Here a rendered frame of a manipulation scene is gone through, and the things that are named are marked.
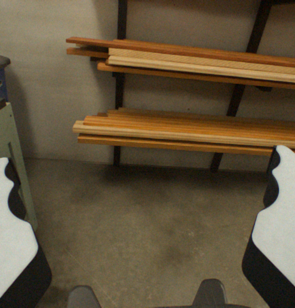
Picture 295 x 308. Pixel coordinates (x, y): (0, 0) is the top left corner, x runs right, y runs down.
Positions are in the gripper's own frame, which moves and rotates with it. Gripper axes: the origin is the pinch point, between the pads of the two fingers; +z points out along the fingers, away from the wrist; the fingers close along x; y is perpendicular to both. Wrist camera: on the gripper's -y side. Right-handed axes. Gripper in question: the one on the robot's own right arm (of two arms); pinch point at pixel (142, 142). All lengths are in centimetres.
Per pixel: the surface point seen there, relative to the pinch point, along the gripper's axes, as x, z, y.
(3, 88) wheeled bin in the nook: -101, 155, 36
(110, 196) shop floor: -30, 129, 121
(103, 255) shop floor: -29, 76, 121
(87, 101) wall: -48, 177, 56
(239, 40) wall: 76, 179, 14
